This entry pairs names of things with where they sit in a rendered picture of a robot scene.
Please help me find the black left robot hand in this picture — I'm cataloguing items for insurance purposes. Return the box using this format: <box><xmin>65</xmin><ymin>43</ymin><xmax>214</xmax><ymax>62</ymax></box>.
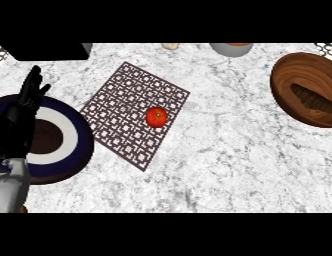
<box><xmin>0</xmin><ymin>64</ymin><xmax>53</xmax><ymax>164</ymax></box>

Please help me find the brown wooden bowl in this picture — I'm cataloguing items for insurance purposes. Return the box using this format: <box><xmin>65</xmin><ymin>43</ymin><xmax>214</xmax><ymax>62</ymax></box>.
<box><xmin>269</xmin><ymin>52</ymin><xmax>332</xmax><ymax>129</ymax></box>

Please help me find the brown patterned placemat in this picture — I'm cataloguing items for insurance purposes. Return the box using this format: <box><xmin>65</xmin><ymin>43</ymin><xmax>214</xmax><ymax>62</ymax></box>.
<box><xmin>78</xmin><ymin>61</ymin><xmax>192</xmax><ymax>173</ymax></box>

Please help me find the navy and white round plate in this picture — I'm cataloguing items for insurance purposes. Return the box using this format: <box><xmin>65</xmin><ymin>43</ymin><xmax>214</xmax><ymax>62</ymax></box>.
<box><xmin>0</xmin><ymin>93</ymin><xmax>96</xmax><ymax>186</ymax></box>

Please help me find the black box appliance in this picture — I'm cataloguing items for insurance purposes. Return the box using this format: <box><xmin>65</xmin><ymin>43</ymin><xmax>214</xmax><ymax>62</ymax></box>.
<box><xmin>0</xmin><ymin>42</ymin><xmax>94</xmax><ymax>62</ymax></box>

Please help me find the red tomato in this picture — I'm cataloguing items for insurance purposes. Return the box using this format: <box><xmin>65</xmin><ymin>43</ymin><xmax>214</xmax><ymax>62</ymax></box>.
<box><xmin>145</xmin><ymin>106</ymin><xmax>170</xmax><ymax>129</ymax></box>

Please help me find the grey cylindrical pot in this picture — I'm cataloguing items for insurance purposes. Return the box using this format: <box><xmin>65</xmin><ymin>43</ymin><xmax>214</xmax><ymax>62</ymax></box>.
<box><xmin>208</xmin><ymin>42</ymin><xmax>255</xmax><ymax>58</ymax></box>

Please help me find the small beige object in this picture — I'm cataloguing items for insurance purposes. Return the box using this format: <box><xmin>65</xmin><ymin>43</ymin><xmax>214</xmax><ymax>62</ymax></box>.
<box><xmin>161</xmin><ymin>42</ymin><xmax>181</xmax><ymax>51</ymax></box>

